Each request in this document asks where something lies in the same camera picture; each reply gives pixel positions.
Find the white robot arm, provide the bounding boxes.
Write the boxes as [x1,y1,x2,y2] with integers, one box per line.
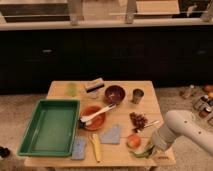
[149,110,213,157]

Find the orange bowl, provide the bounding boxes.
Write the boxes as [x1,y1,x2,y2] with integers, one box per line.
[80,105,106,131]

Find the purple bowl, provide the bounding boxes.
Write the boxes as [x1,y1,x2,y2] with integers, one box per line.
[104,85,126,104]

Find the metal spoon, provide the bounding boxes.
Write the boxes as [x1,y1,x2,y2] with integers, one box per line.
[136,120,160,133]

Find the red apple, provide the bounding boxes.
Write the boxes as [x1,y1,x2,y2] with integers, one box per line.
[127,134,141,149]

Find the bunch of dark grapes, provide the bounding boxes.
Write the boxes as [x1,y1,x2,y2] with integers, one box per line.
[129,112,148,130]

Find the grey cloth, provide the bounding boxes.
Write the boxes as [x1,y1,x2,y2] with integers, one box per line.
[100,124,121,144]

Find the wooden table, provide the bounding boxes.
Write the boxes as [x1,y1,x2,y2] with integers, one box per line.
[25,81,176,168]

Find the metal cup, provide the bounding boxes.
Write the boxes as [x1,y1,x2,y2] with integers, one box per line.
[132,89,144,104]

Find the yellow banana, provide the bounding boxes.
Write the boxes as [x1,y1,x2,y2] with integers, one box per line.
[89,134,102,162]

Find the blue sponge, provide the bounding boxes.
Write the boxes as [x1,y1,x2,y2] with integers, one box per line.
[71,137,86,160]

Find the green translucent cup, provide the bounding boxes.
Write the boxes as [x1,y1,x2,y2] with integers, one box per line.
[67,82,77,97]

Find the green plastic tray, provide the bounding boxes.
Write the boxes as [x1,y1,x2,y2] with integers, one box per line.
[17,99,80,157]

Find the black object on floor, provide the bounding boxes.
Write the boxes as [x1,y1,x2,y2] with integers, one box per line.
[0,146,10,158]

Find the white spatula black handle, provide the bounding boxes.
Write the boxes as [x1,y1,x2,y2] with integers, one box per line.
[78,104,116,128]

